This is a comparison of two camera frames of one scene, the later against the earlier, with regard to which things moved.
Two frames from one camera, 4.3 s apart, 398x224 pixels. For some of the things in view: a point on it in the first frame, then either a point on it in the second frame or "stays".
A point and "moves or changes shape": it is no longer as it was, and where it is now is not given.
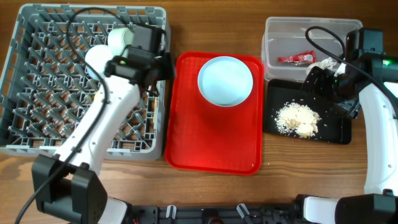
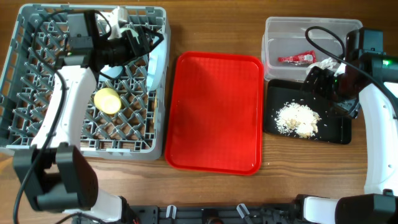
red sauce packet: [308, 57] stays
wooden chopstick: [155, 109] stays
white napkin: [326, 63] stays
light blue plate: [225, 81] moves or changes shape
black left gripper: [167, 60] -> [143, 46]
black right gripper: [349, 107] stays
